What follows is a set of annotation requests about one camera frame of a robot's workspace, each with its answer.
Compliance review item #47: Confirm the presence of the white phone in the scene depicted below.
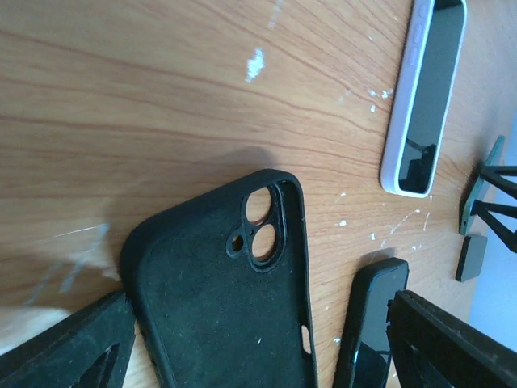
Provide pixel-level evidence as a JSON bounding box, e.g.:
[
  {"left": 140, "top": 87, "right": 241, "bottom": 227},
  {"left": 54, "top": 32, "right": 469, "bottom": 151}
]
[{"left": 398, "top": 1, "right": 465, "bottom": 195}]

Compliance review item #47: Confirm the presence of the dark green phone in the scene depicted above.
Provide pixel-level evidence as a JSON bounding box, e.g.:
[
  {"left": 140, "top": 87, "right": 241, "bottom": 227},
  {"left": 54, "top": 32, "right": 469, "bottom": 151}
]
[{"left": 459, "top": 135, "right": 506, "bottom": 235}]

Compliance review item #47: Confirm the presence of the lavender phone case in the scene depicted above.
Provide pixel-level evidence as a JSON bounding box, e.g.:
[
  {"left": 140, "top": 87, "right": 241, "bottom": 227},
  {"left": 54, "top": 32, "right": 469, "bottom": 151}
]
[{"left": 379, "top": 0, "right": 469, "bottom": 198}]

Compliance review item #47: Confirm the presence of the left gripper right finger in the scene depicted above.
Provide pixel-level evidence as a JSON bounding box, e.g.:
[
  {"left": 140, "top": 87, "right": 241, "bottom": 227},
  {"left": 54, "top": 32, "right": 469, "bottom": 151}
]
[{"left": 387, "top": 290, "right": 516, "bottom": 387}]

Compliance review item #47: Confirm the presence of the black case with ring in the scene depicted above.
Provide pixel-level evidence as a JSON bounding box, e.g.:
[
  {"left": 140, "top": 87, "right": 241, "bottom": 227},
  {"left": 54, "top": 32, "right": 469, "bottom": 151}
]
[{"left": 120, "top": 169, "right": 318, "bottom": 387}]

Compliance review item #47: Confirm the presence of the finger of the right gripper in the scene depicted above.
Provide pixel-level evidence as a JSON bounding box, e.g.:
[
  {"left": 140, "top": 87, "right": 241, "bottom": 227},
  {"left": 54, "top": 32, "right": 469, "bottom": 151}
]
[
  {"left": 471, "top": 200, "right": 517, "bottom": 253},
  {"left": 479, "top": 164, "right": 517, "bottom": 190}
]

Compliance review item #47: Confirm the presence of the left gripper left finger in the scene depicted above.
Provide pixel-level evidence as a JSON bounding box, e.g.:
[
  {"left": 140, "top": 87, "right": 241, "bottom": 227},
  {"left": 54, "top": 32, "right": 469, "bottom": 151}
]
[{"left": 1, "top": 290, "right": 136, "bottom": 387}]

